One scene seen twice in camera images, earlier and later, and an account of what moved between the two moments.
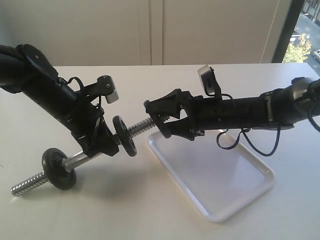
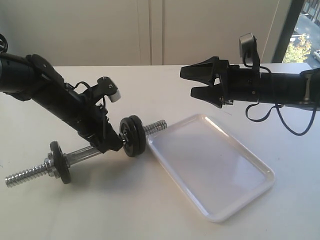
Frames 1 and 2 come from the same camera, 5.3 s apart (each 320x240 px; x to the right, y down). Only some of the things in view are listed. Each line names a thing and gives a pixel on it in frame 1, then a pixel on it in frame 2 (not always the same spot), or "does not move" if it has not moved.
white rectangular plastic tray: [222, 179] does not move
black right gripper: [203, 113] → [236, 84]
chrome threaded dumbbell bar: [70, 162] → [48, 168]
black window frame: [295, 11] does not move
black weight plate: [166, 129] → [141, 135]
